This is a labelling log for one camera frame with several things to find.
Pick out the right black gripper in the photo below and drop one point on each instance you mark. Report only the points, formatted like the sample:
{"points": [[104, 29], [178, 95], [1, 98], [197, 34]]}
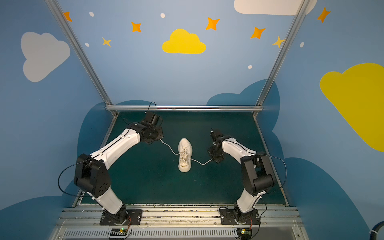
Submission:
{"points": [[216, 153]]}

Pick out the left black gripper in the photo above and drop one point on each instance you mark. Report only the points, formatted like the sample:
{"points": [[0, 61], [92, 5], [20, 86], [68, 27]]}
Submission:
{"points": [[156, 133]]}

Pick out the white shoelace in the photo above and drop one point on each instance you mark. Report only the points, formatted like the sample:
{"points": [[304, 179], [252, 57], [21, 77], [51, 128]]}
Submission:
{"points": [[202, 164]]}

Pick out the white sneaker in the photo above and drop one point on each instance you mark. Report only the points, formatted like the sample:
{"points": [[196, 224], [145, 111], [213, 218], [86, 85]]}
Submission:
{"points": [[185, 153]]}

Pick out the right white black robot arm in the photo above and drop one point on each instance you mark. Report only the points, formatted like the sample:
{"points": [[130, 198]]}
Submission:
{"points": [[258, 178]]}

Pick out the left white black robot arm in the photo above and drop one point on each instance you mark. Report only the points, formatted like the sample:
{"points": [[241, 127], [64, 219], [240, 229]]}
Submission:
{"points": [[92, 171]]}

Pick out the rear aluminium crossbar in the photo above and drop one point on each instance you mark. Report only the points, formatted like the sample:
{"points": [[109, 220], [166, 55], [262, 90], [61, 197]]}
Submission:
{"points": [[169, 108]]}

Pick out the right small circuit board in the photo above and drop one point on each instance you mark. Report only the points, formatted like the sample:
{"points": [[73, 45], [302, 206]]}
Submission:
{"points": [[244, 234]]}

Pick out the small circuit board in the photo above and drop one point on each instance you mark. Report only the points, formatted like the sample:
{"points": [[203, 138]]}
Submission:
{"points": [[244, 234], [118, 234]]}

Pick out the left small circuit board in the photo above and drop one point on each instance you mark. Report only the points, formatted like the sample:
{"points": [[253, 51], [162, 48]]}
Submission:
{"points": [[118, 234]]}

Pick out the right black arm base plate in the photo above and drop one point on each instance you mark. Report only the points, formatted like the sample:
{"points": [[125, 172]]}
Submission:
{"points": [[236, 217]]}

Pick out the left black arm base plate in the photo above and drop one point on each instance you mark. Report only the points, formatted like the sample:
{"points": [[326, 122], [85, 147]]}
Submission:
{"points": [[122, 218]]}

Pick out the aluminium rail base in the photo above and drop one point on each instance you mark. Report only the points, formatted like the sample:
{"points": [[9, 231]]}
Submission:
{"points": [[178, 222]]}

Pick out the left aluminium frame post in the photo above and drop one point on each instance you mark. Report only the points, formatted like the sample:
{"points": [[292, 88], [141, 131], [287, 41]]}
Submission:
{"points": [[64, 24]]}

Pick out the aluminium frame post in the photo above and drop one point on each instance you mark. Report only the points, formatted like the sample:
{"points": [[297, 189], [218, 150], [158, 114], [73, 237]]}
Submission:
{"points": [[64, 24], [292, 32]]}

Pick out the right aluminium frame post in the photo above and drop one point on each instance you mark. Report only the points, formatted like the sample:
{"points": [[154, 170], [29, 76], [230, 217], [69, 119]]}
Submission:
{"points": [[292, 32]]}

